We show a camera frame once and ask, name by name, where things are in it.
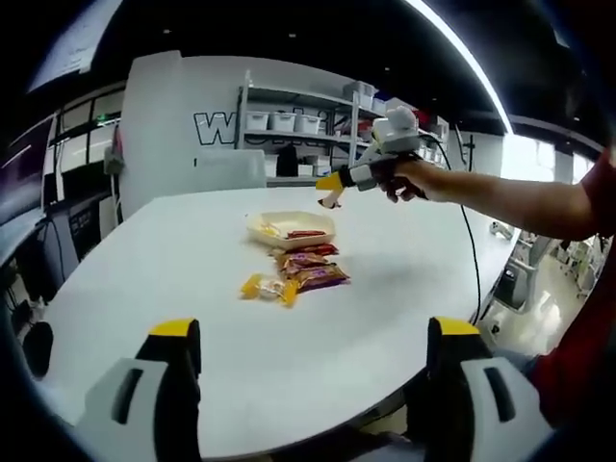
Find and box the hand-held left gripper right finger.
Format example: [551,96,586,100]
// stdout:
[423,316,554,462]

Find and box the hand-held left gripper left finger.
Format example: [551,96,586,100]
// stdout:
[71,317,203,462]

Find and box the beige paper food container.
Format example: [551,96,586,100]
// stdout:
[245,210,337,250]

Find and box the purple brown snack food packet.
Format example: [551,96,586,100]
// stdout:
[274,252,338,273]
[281,264,351,294]

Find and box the yellow snack food packet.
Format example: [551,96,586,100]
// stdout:
[239,272,300,308]
[253,218,283,238]

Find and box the person's right hand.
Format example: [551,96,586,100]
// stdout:
[382,161,434,204]

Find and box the grey metal shelving rack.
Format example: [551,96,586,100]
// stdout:
[238,69,381,187]
[353,81,451,169]

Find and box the person in red shirt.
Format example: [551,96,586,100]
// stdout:
[524,148,616,434]

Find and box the black tripod stand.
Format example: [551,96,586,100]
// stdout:
[456,124,477,169]

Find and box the black bag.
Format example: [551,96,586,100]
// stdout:
[276,143,298,178]

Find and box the small black pouch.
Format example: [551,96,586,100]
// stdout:
[18,321,54,381]

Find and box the ceiling light strip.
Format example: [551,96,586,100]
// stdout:
[403,0,514,136]

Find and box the dark grey counter desk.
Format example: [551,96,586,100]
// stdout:
[45,190,121,261]

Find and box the white partition with lettering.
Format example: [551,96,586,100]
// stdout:
[118,50,251,222]

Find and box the hanging grey red bag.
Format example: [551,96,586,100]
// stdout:
[104,127,126,174]

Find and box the monitor with purple screen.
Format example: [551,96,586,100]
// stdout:
[0,117,54,218]

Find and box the black framed glass partition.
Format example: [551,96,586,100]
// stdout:
[45,89,129,203]

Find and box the large hanging display screen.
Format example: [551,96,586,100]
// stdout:
[26,0,126,95]

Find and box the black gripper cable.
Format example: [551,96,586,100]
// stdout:
[418,132,483,328]

